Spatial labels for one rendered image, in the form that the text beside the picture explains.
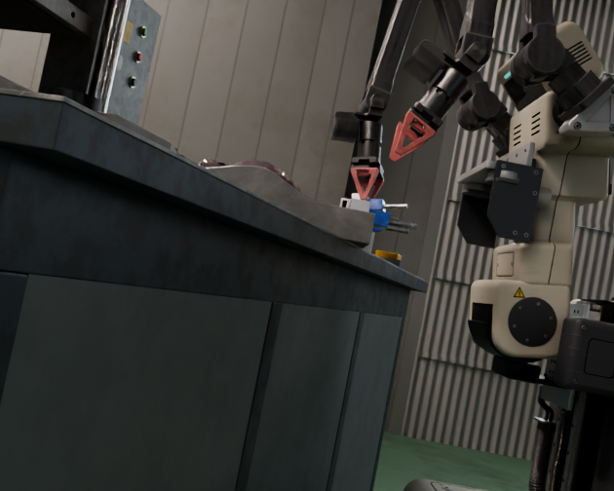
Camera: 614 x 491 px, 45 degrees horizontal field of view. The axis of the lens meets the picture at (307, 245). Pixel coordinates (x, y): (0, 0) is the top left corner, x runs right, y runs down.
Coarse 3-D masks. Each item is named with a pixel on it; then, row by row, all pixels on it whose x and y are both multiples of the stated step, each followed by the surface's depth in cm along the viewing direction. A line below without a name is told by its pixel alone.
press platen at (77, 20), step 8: (32, 0) 172; (40, 0) 173; (48, 0) 175; (56, 0) 178; (64, 0) 181; (40, 8) 177; (48, 8) 176; (56, 8) 178; (64, 8) 182; (72, 8) 184; (56, 16) 180; (64, 16) 182; (72, 16) 186; (80, 16) 188; (88, 16) 191; (64, 24) 186; (72, 24) 185; (80, 24) 188; (88, 24) 191; (80, 32) 190; (88, 32) 192
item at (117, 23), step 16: (112, 0) 193; (128, 0) 194; (112, 16) 192; (128, 16) 196; (112, 32) 192; (112, 48) 192; (96, 64) 192; (112, 64) 193; (96, 80) 191; (112, 80) 194; (96, 96) 191
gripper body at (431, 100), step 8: (432, 88) 144; (424, 96) 144; (432, 96) 143; (440, 96) 142; (416, 104) 140; (424, 104) 143; (432, 104) 142; (440, 104) 142; (448, 104) 143; (424, 112) 141; (432, 112) 140; (440, 112) 143; (432, 120) 142; (440, 120) 140
